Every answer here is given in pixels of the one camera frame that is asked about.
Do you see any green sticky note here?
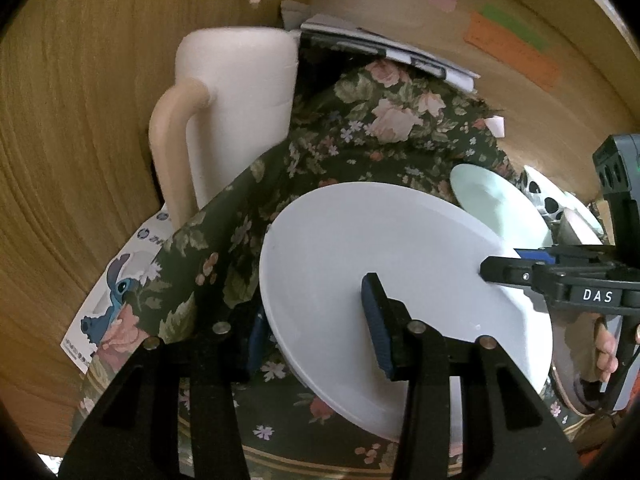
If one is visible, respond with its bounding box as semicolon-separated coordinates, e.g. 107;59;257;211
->
481;4;550;51

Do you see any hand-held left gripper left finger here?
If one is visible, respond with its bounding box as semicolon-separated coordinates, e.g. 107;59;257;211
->
60;304;273;480

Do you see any cow print bowl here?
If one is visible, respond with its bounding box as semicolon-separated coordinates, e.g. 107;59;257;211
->
520;166;567;222

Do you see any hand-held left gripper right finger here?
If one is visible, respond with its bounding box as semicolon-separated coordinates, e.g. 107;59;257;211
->
361;272;583;480

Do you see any beige bowl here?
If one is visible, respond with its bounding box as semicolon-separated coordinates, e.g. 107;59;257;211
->
549;305;626;417

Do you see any stack of white papers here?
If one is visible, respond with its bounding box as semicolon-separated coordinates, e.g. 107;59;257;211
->
280;0;481;93

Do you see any black folder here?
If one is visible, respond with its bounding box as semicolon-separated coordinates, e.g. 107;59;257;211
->
300;30;447;79

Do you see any orange sticky note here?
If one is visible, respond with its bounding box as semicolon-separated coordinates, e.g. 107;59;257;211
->
462;12;562;92

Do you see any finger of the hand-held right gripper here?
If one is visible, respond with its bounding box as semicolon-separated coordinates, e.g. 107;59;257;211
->
514;245;617;267
479;256;563;307

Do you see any white jug with beige handle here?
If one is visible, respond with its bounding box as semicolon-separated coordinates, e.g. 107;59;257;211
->
149;25;299;228

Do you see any white plate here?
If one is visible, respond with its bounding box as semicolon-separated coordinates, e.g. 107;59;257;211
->
259;182;553;438

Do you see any green floral tablecloth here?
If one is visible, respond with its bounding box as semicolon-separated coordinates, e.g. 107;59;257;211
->
75;57;601;480

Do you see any person's right hand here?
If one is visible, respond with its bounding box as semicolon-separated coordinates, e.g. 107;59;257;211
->
594;317;640;386

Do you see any pale green plate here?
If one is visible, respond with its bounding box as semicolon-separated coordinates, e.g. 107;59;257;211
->
449;163;553;252

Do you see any cartoon printed card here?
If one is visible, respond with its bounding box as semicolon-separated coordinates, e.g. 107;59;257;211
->
60;205;176;375

